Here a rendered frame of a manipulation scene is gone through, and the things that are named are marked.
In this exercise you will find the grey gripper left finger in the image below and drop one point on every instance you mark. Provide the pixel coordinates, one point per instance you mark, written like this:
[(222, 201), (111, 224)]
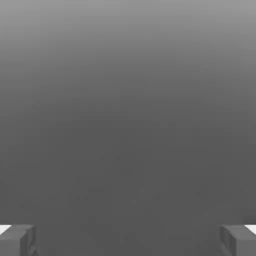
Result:
[(14, 241)]

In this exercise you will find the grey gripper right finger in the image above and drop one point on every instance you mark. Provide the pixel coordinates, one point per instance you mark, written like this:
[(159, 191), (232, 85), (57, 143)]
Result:
[(240, 242)]

